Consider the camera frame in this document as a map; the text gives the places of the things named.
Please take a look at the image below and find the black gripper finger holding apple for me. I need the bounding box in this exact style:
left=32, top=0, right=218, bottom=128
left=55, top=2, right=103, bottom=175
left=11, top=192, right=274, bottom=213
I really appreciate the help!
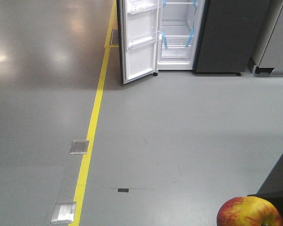
left=248, top=192, right=283, bottom=217

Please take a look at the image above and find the lower clear door bin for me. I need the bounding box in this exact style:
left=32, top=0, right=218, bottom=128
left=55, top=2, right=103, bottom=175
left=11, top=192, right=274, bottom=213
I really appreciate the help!
left=127, top=31, right=160, bottom=50

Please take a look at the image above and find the red yellow apple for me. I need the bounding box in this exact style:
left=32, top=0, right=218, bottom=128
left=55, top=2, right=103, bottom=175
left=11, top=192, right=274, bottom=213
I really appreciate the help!
left=216, top=196, right=283, bottom=226

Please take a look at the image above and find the metal floor socket plate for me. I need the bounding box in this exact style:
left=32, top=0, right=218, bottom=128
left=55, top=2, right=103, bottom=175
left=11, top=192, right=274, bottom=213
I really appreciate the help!
left=69, top=140, right=89, bottom=154

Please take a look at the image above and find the clear fridge crisper drawer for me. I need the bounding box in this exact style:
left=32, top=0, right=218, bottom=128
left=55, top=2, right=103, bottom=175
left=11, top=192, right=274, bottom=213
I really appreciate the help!
left=160, top=35, right=192, bottom=62

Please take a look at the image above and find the clear door bin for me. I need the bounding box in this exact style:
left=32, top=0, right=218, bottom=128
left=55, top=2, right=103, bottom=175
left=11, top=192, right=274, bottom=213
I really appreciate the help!
left=126, top=0, right=159, bottom=15
left=127, top=31, right=160, bottom=50

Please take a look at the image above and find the dark grey fridge body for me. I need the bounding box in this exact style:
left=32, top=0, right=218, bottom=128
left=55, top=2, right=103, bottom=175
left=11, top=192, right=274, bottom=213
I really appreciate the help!
left=157, top=0, right=271, bottom=74

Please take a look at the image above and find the yellow floor tape line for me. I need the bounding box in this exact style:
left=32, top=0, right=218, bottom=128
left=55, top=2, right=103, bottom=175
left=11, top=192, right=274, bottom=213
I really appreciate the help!
left=69, top=1, right=117, bottom=226

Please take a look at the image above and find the fridge door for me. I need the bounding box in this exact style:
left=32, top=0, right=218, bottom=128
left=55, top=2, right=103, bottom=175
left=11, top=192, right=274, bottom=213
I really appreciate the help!
left=117, top=0, right=160, bottom=84

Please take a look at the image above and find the middle clear door bin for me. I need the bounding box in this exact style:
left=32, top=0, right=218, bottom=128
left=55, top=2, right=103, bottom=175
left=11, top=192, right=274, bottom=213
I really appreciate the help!
left=126, top=0, right=159, bottom=15

